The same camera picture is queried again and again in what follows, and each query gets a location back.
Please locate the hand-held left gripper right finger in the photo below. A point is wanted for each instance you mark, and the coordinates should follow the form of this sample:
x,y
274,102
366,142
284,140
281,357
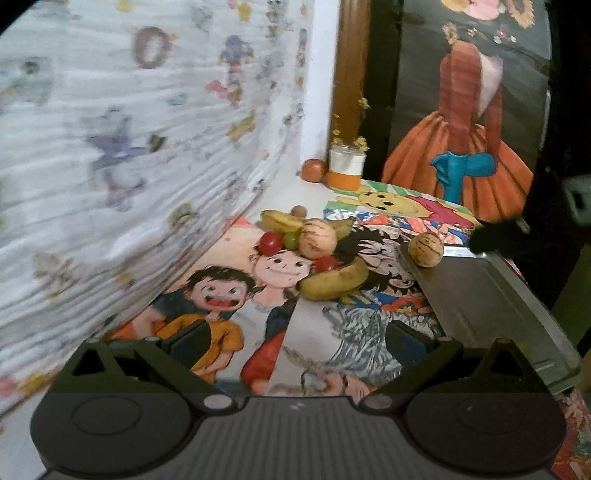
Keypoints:
x,y
406,344

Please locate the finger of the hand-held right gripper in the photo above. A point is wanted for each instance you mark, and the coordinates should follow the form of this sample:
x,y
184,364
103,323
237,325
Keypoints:
x,y
491,240

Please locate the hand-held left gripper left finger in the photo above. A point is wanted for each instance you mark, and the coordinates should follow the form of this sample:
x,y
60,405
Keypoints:
x,y
191,346

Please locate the striped pepino melon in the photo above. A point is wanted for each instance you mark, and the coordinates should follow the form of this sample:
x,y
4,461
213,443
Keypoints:
x,y
425,249
316,237

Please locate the metal baking tray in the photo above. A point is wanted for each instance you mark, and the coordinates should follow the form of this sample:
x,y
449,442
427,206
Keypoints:
x,y
485,314

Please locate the yellow banana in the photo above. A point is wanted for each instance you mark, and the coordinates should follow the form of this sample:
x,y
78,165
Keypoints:
x,y
281,221
334,279

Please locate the red cherry tomato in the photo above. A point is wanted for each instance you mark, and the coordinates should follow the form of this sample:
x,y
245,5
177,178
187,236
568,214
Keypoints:
x,y
327,264
270,243

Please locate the green grape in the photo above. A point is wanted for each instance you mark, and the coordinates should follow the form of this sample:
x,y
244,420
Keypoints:
x,y
291,239

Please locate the small brown round fruit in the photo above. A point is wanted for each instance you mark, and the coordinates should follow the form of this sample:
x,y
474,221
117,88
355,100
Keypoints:
x,y
298,211

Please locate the colourful manga drawing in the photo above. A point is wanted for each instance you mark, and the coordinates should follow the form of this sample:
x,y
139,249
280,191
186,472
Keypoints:
x,y
360,323

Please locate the yellow flower branch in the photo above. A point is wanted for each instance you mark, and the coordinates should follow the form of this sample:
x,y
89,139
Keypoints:
x,y
361,144

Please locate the white and orange jar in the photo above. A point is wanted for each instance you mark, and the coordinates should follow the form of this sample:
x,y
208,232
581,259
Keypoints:
x,y
347,166

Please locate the red apple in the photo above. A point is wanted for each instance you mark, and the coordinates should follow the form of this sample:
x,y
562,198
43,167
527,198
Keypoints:
x,y
314,170

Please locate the red floral cloth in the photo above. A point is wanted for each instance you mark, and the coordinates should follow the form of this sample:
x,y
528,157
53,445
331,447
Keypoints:
x,y
575,438

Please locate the white printed blanket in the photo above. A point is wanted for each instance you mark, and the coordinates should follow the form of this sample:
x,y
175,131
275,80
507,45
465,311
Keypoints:
x,y
92,138

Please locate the orange dress wall poster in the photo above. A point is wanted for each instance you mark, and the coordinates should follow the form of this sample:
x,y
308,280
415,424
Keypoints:
x,y
461,138

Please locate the brown wooden post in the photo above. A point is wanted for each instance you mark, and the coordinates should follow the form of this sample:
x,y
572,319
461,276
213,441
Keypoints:
x,y
351,69

